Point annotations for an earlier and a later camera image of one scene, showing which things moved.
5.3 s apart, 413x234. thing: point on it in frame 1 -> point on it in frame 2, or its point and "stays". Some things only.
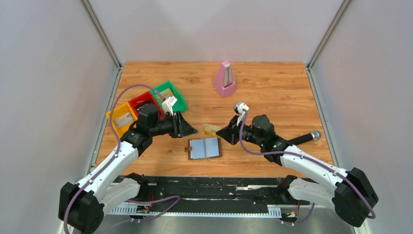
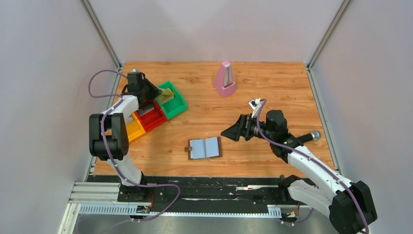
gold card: x=211 y=130 -> x=167 y=91
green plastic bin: x=180 y=105 stays
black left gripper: x=178 y=124 -> x=145 y=91
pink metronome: x=224 y=83 stays
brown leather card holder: x=204 y=147 stays
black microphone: x=315 y=135 stays
